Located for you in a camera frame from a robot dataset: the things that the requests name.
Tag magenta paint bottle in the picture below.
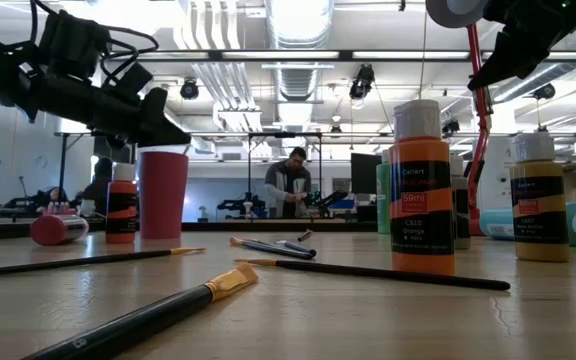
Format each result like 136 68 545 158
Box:
29 213 90 247

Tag black camera cable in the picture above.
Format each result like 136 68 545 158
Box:
27 0 160 89

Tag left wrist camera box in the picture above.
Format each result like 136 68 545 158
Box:
102 60 154 96

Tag red orange paint bottle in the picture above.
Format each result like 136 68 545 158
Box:
105 162 139 245

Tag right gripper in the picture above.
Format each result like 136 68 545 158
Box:
467 0 576 90

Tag black paintbrush orange bristles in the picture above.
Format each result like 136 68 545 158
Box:
233 257 512 293

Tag thin black paintbrush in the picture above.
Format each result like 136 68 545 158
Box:
0 246 208 281

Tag person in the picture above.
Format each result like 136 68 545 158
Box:
80 157 114 216
37 186 69 206
263 146 313 220

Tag large green bottle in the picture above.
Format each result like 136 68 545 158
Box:
375 148 392 236

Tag red desk lamp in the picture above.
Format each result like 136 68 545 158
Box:
425 0 495 236

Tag black ceiling spotlight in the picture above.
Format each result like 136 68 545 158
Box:
179 78 201 101
347 63 376 100
532 82 557 100

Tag red plastic cup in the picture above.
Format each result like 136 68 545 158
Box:
136 144 190 240

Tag ochre yellow paint bottle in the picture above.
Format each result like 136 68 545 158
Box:
509 130 572 264

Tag light blue paint bottle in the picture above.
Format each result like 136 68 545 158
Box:
449 154 472 251

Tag large teal bottle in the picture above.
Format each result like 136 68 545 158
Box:
478 201 576 248

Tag wide black paintbrush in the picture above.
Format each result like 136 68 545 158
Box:
19 262 260 360

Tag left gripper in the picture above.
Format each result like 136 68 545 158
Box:
37 74 192 147

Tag black background monitor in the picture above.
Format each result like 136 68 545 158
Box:
350 152 383 196

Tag black paintbrush gold ferrule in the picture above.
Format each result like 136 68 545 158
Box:
229 235 318 261

